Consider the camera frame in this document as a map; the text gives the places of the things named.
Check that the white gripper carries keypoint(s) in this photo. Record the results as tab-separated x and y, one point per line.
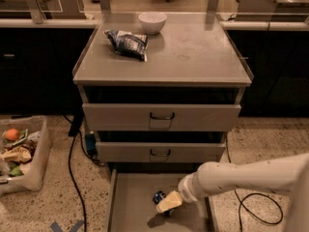
186	188

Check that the blue pepsi can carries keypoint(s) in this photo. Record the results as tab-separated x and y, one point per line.
159	197

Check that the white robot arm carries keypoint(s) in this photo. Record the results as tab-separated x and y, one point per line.
284	176

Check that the grey bottom drawer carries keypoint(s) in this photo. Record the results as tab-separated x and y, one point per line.
131	207

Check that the grey drawer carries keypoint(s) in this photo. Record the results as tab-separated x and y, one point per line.
159	152
131	207
160	117

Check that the grey middle drawer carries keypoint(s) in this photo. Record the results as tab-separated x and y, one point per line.
159	152

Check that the grey drawer cabinet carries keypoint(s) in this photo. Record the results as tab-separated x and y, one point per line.
190	61

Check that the grey top drawer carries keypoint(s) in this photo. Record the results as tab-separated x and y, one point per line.
160	117

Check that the blue power adapter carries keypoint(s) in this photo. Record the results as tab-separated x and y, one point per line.
90	142

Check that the clear plastic bin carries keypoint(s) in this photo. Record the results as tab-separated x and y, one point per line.
34	135

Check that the crumpled snack wrapper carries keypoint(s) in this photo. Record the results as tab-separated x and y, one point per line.
17	154

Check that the green item in bin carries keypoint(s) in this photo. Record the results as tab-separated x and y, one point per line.
15	172

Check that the blue chip bag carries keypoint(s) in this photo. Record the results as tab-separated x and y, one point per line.
128	44

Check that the orange fruit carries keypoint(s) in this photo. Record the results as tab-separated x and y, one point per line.
12	134

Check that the white ceramic bowl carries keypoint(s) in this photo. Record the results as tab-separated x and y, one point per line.
152	22

